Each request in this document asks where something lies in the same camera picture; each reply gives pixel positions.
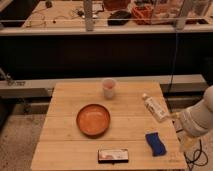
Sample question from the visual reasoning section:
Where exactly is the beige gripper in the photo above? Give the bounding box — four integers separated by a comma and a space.
180, 133, 197, 152

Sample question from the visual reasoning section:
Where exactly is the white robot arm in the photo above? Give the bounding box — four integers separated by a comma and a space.
179, 85, 213, 152

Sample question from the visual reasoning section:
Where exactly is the blue sponge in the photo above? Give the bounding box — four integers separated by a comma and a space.
145, 132, 166, 157

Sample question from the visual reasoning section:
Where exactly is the white tube bottle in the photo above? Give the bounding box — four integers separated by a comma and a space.
142, 93, 169, 122

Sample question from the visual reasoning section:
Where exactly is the black and white box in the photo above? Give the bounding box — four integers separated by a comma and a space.
98, 149, 129, 163

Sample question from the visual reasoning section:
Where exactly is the orange wooden bowl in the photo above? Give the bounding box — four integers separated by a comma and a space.
76, 104, 110, 136

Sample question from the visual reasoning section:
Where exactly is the translucent plastic cup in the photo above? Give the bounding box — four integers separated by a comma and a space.
102, 78, 116, 99

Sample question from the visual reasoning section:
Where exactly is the orange basket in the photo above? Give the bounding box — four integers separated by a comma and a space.
131, 6, 152, 25

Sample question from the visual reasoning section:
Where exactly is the black bag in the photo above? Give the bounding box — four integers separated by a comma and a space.
107, 10, 131, 26

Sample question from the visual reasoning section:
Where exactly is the brown bowl on shelf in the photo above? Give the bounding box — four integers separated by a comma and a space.
103, 0, 131, 11

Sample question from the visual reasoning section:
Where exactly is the black cable on floor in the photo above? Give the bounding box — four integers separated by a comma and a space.
172, 113, 211, 171

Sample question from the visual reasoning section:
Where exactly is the grey metal rail beam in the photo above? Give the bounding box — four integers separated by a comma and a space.
0, 74, 208, 98

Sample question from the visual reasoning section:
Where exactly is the grey metal post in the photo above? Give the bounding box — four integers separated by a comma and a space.
83, 0, 93, 31

